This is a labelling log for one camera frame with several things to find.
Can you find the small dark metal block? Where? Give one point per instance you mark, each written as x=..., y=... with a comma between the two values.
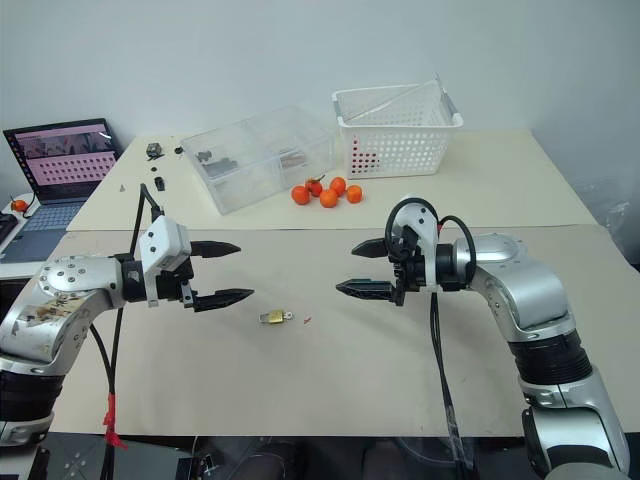
x=154, y=150

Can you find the small orange fruit with stem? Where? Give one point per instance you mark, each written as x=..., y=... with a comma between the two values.
x=19, y=205

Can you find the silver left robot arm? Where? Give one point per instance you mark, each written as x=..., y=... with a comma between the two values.
x=60, y=300

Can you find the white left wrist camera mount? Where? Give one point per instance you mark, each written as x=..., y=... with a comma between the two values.
x=162, y=240

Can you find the open laptop computer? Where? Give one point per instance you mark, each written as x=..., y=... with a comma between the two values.
x=60, y=165

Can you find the clear plastic compartment box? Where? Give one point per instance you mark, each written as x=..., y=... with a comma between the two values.
x=260, y=160

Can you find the white perforated plastic basket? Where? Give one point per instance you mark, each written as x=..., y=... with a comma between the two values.
x=400, y=145

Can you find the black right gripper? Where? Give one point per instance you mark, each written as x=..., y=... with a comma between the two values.
x=412, y=270

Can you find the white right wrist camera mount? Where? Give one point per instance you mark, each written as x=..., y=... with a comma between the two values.
x=421, y=220

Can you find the small black clip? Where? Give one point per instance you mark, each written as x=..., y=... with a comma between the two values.
x=160, y=183

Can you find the brass padlock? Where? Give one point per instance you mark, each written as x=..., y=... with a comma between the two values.
x=272, y=318

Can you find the black parts in clear box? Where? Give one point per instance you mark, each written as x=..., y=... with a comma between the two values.
x=217, y=162

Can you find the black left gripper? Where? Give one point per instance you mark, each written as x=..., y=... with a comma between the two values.
x=172, y=285

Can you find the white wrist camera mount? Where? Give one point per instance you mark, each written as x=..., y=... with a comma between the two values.
x=421, y=220
x=162, y=240

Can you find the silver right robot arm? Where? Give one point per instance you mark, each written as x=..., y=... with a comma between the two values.
x=530, y=300

